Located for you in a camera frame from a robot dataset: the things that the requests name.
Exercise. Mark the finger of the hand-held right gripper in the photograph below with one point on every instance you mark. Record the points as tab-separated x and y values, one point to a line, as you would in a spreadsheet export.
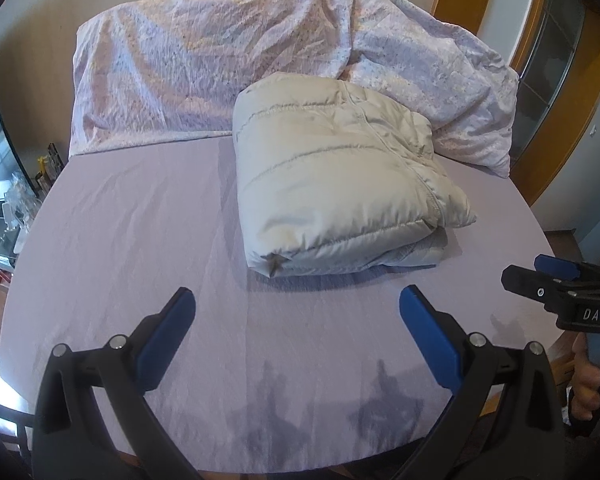
555	265
535	285

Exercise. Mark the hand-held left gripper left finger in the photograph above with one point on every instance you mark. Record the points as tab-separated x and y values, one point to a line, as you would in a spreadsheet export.
165	340

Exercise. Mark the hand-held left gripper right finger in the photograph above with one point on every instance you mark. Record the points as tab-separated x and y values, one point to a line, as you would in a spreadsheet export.
430	340

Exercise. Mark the cream puffer jacket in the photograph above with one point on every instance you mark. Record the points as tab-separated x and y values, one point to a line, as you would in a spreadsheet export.
330	175

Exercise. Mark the person's right hand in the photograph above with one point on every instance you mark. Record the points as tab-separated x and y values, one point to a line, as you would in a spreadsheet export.
582	385

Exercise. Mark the bed with lilac sheet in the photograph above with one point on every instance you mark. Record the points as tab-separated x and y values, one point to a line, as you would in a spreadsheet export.
130	240

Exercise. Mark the dark wooden chair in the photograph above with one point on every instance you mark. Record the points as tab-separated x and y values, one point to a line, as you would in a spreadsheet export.
2	435

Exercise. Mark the wooden framed glass door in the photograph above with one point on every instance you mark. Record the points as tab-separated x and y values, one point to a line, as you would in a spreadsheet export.
555	60

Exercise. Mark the yellow topped bottle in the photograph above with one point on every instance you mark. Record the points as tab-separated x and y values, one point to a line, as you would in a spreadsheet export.
41	170

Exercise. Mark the floral lilac duvet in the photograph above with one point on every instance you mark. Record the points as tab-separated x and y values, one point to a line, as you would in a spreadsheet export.
170	70

